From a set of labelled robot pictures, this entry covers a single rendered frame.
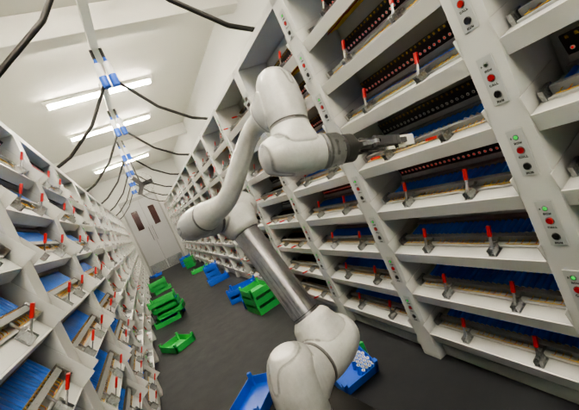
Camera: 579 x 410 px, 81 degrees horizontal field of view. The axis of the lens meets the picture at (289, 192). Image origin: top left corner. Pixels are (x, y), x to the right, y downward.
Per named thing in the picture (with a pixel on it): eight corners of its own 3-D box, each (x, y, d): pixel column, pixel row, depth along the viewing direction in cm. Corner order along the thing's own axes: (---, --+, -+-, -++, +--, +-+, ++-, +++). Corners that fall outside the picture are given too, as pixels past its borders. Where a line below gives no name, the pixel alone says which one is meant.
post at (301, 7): (440, 359, 148) (277, -15, 139) (424, 353, 156) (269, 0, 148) (469, 333, 156) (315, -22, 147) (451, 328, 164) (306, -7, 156)
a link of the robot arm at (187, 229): (183, 203, 111) (216, 193, 121) (163, 220, 124) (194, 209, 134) (201, 239, 111) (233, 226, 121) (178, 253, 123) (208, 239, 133)
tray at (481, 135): (501, 141, 89) (482, 112, 87) (364, 179, 144) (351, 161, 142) (532, 102, 96) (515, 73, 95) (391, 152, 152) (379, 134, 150)
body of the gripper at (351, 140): (333, 166, 91) (361, 162, 95) (351, 160, 84) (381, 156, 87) (327, 139, 92) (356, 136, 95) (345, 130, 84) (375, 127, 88)
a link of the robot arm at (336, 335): (317, 393, 114) (350, 352, 130) (346, 381, 103) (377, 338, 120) (193, 215, 133) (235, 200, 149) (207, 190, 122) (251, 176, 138)
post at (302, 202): (351, 323, 212) (235, 65, 203) (343, 319, 220) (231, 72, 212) (374, 306, 220) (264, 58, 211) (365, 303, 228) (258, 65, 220)
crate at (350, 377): (378, 370, 158) (377, 359, 154) (345, 398, 150) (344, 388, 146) (337, 331, 182) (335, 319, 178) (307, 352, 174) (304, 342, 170)
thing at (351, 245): (385, 259, 154) (368, 237, 152) (322, 254, 210) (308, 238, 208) (410, 230, 162) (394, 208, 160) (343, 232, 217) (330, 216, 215)
